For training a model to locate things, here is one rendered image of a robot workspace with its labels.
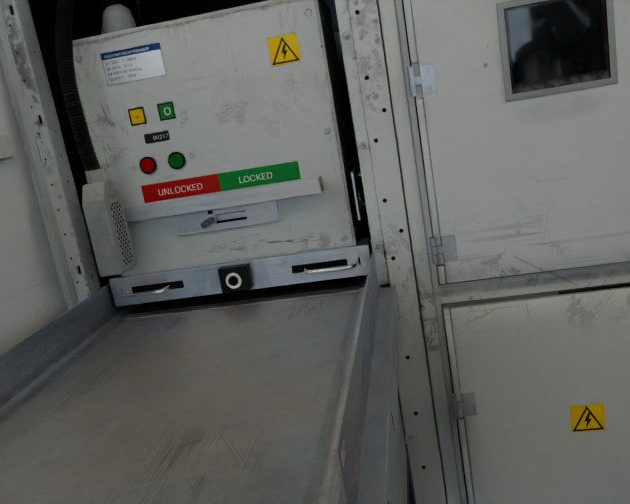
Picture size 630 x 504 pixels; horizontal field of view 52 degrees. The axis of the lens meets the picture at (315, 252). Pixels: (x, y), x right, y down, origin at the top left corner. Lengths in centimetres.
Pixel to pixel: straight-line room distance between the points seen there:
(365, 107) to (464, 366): 52
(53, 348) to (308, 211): 52
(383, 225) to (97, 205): 53
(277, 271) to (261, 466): 62
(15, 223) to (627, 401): 118
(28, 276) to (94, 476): 62
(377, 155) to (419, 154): 7
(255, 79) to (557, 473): 95
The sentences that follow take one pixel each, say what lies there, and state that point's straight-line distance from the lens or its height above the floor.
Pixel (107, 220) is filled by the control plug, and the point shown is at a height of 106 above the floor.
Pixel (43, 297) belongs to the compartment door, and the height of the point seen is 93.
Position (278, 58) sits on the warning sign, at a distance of 123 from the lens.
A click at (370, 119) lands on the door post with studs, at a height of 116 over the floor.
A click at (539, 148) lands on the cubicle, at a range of 117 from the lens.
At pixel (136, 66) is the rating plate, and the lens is 131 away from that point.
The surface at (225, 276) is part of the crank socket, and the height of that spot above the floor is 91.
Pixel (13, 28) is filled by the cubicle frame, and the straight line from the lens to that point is 137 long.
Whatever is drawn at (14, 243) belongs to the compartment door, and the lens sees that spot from 131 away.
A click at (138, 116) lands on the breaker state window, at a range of 131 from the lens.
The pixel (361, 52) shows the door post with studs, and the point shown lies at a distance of 117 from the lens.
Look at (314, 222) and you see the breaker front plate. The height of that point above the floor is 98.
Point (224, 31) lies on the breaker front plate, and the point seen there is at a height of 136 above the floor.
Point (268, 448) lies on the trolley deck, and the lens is 74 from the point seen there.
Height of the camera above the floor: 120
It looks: 13 degrees down
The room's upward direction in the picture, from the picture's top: 10 degrees counter-clockwise
